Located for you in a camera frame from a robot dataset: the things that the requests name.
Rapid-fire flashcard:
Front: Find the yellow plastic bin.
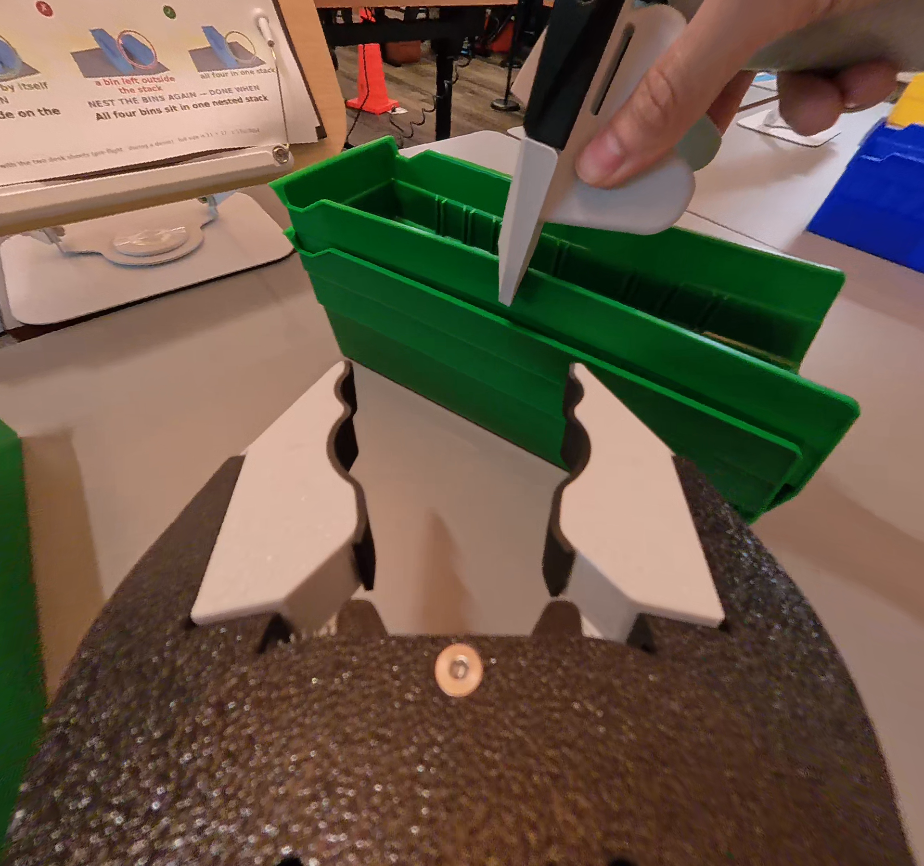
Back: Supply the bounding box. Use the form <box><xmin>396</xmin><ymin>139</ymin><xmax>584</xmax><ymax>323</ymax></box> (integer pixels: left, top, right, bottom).
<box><xmin>887</xmin><ymin>72</ymin><xmax>924</xmax><ymax>130</ymax></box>

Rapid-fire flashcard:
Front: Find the printed instruction sheet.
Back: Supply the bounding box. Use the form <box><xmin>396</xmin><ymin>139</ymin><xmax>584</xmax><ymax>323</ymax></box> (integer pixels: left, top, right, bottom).
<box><xmin>0</xmin><ymin>0</ymin><xmax>326</xmax><ymax>188</ymax></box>

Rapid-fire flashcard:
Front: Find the wooden-top table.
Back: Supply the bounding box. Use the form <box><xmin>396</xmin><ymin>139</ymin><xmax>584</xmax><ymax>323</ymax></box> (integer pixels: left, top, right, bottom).
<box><xmin>311</xmin><ymin>0</ymin><xmax>521</xmax><ymax>142</ymax></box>

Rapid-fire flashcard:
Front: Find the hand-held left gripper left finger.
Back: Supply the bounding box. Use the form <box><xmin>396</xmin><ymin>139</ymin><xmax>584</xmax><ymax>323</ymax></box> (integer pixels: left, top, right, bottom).
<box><xmin>191</xmin><ymin>362</ymin><xmax>378</xmax><ymax>636</ymax></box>

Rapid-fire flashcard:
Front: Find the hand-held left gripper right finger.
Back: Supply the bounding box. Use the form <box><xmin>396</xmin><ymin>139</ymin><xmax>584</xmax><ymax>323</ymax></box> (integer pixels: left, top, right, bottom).
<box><xmin>542</xmin><ymin>364</ymin><xmax>727</xmax><ymax>647</ymax></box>

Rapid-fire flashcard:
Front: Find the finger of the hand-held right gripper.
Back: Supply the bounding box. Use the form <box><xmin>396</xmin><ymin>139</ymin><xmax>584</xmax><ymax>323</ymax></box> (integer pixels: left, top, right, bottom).
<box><xmin>497</xmin><ymin>0</ymin><xmax>698</xmax><ymax>308</ymax></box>

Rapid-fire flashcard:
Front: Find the white flat plate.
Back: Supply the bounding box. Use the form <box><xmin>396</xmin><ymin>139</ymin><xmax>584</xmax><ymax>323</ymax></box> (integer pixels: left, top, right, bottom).
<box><xmin>740</xmin><ymin>98</ymin><xmax>846</xmax><ymax>148</ymax></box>

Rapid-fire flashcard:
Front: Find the instruction sheet on stand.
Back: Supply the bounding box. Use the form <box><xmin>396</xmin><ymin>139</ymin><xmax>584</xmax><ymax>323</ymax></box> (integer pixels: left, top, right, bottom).
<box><xmin>0</xmin><ymin>0</ymin><xmax>347</xmax><ymax>239</ymax></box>

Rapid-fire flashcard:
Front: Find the orange traffic cone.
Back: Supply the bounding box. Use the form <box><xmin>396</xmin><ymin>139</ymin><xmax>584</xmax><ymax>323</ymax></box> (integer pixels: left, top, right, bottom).
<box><xmin>347</xmin><ymin>43</ymin><xmax>405</xmax><ymax>116</ymax></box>

